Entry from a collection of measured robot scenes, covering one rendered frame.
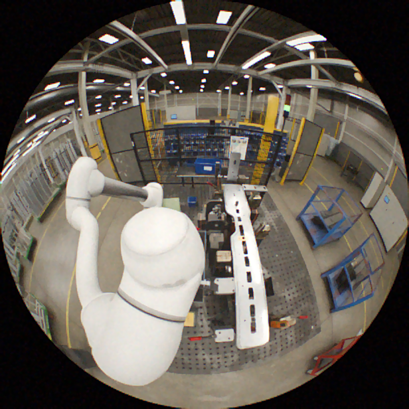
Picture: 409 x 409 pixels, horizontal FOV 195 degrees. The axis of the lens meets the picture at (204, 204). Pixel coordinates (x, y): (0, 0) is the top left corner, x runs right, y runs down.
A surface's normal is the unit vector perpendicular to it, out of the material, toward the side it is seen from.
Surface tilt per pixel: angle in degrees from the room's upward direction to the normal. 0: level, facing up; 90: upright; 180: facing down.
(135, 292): 6
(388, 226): 90
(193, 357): 0
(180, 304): 56
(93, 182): 88
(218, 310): 0
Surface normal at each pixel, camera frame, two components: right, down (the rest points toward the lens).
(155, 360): 0.69, -0.35
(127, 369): 0.39, -0.51
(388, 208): -1.00, 0.04
